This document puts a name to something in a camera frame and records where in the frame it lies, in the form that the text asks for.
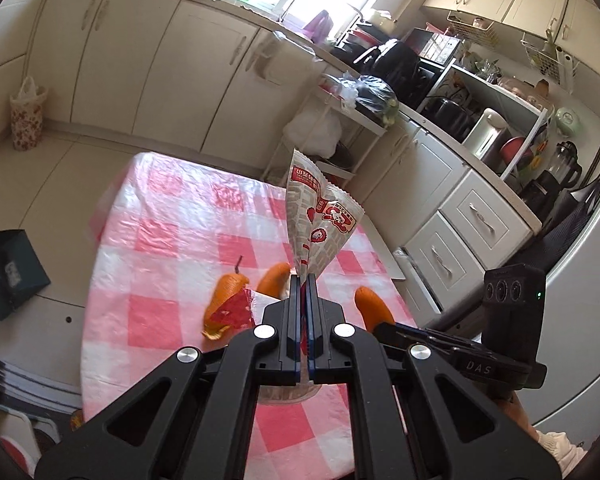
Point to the orange peel long piece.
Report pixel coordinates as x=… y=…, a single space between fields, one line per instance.
x=373 y=309

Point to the dark plastic bag on rack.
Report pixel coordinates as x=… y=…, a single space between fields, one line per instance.
x=376 y=100

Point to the black backpack on counter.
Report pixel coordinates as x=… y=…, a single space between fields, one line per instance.
x=393 y=62

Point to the white plastic bag on rack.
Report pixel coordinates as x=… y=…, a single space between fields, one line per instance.
x=314 y=131

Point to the floral bag on floor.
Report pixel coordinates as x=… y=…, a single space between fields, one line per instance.
x=26 y=115

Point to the white tiered storage rack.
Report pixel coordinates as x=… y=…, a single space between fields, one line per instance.
x=359 y=134

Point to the pink checkered plastic tablecloth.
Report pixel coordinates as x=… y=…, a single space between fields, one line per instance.
x=168 y=231

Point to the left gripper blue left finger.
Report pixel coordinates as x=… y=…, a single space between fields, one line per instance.
x=293 y=328

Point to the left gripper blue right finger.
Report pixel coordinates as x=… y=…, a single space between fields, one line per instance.
x=313 y=325

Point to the silver red snack bag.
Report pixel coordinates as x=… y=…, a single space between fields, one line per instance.
x=320 y=217

